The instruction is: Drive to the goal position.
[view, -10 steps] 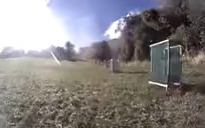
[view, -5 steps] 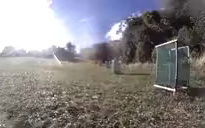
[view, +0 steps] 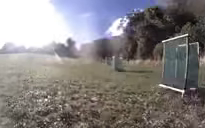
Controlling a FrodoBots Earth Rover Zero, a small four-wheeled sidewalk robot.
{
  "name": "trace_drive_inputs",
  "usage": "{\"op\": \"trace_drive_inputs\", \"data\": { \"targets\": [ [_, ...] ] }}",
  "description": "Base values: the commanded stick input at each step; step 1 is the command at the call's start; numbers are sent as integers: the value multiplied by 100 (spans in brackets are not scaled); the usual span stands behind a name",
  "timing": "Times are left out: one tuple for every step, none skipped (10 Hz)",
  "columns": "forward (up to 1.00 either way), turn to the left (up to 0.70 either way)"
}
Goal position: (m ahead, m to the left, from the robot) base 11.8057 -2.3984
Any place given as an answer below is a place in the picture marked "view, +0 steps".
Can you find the small green panel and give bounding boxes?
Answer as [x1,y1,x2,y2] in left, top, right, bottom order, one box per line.
[111,55,126,73]

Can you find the grass field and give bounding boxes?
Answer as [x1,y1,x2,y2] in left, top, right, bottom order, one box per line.
[0,52,205,128]

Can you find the wood of trees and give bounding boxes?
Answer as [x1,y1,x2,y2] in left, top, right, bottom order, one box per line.
[0,0,205,65]

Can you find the green panel with white frame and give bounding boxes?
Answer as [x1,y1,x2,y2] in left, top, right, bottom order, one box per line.
[158,33,201,98]

